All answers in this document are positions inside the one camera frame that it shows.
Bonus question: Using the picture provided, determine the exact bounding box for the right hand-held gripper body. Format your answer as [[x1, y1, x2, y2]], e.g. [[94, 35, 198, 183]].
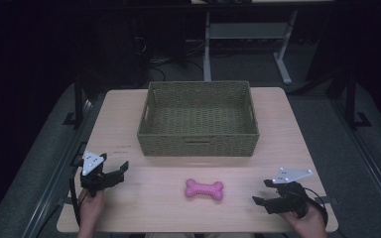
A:
[[264, 167, 314, 220]]

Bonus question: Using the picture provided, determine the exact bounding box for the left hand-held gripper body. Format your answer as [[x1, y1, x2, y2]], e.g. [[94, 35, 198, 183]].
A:
[[79, 150, 125, 198]]

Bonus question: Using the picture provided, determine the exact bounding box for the pink bone-shaped toy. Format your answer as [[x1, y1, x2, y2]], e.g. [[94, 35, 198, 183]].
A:
[[184, 178, 225, 201]]

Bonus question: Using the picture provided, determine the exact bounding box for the green woven basket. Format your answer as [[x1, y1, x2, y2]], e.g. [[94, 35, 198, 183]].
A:
[[136, 80, 261, 158]]

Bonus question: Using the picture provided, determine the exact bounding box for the person's left hand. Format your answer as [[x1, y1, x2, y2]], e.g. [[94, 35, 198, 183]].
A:
[[77, 188, 106, 230]]

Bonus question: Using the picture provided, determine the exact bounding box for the person's right hand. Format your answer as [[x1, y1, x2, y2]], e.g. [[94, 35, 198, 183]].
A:
[[279, 201, 328, 238]]

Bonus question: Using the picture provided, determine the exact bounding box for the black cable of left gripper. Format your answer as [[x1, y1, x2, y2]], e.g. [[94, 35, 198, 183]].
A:
[[68, 165, 83, 227]]

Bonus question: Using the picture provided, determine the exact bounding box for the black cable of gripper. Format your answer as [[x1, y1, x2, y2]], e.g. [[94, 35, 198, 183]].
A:
[[303, 186, 329, 227], [68, 165, 83, 227]]

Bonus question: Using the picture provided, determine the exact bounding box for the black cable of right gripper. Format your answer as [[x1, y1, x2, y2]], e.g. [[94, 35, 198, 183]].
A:
[[303, 186, 329, 227]]

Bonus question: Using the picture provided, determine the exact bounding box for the grey metal floor rail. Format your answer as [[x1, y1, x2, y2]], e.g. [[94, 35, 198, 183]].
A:
[[331, 98, 381, 229], [21, 98, 95, 238]]

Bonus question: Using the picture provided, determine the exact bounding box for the black metal post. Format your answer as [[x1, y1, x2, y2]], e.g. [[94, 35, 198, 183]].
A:
[[63, 70, 85, 127], [344, 70, 373, 130]]

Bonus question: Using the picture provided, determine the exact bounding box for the bundle of floor cables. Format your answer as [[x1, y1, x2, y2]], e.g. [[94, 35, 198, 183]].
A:
[[135, 36, 206, 82]]

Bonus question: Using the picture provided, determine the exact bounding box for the white metal desk frame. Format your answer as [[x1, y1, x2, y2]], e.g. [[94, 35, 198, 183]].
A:
[[202, 9, 300, 85]]

